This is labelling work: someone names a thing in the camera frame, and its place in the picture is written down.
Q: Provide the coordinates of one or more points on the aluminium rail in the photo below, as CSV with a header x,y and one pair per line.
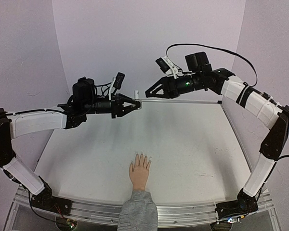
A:
x,y
44,212
179,101

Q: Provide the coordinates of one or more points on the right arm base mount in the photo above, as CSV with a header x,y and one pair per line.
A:
x,y
234,209

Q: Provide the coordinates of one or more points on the grey sleeve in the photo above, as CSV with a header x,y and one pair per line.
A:
x,y
139,213

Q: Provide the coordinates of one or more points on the aluminium back rail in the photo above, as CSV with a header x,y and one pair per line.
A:
x,y
179,101

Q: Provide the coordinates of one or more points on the clear nail polish bottle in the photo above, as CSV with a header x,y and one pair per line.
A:
x,y
138,104

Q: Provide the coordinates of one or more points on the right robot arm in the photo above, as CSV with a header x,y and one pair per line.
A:
x,y
223,82

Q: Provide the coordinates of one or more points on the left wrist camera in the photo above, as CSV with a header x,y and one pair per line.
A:
x,y
116,84

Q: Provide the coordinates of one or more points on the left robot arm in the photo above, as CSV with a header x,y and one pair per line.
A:
x,y
84,101

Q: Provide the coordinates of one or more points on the mannequin hand with long nails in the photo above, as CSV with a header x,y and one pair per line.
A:
x,y
139,172

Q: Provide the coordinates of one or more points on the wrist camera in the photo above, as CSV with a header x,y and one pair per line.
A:
x,y
116,84
168,67

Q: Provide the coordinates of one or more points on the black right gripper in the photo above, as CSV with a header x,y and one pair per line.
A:
x,y
169,86

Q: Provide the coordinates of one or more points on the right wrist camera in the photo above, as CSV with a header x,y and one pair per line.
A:
x,y
168,67

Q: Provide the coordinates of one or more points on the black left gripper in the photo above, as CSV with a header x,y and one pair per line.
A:
x,y
120,110

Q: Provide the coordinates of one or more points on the aluminium front rail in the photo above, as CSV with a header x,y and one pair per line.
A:
x,y
44,212

